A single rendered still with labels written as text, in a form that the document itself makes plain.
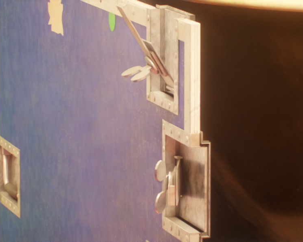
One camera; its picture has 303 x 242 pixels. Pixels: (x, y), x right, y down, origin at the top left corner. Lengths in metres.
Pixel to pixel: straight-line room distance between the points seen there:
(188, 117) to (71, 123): 0.54
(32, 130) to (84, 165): 0.30
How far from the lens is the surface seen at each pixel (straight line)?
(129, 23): 2.67
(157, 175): 2.62
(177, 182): 2.62
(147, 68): 2.68
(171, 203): 2.58
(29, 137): 3.35
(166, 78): 2.69
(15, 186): 3.51
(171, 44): 2.71
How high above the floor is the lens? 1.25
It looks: 9 degrees down
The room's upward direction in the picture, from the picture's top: straight up
